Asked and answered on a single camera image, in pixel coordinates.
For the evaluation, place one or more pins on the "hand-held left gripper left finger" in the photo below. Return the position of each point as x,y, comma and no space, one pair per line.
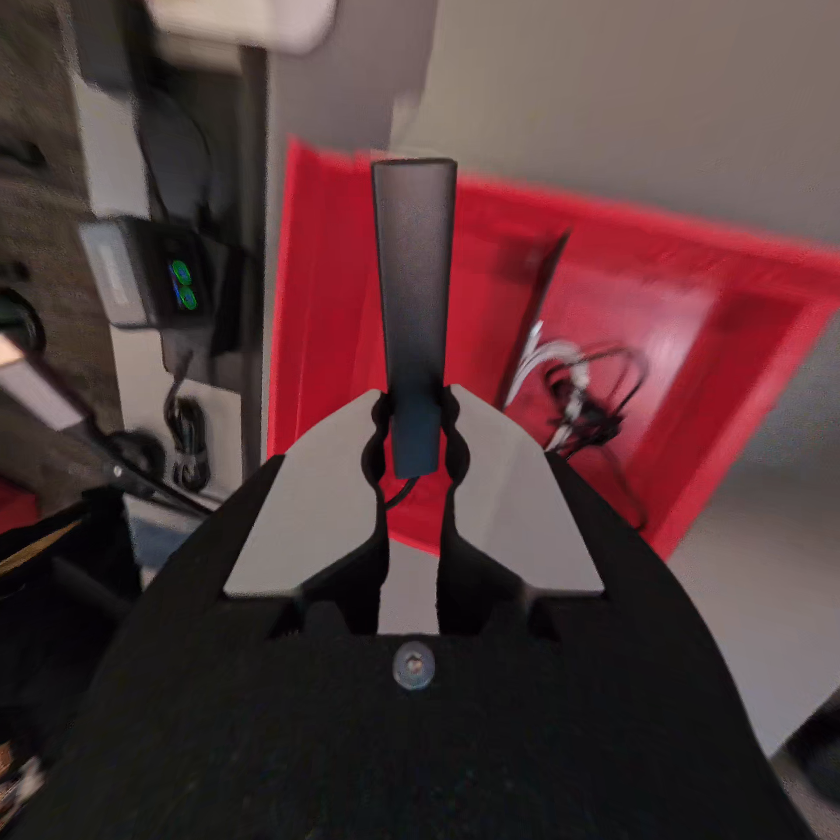
308,518

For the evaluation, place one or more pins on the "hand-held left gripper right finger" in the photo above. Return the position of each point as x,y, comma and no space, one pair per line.
518,518

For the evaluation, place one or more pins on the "black slim hub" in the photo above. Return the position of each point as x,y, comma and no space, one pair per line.
413,275

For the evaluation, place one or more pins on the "white power adapter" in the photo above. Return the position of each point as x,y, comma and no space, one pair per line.
111,157

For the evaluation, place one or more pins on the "grey desk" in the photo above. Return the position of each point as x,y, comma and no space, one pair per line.
656,98

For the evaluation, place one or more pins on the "black charger with green lights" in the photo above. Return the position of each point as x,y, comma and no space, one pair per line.
144,275

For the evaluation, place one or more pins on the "red plastic bin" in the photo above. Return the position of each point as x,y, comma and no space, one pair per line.
722,341

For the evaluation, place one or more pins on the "white box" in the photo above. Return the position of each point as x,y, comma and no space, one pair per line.
243,23

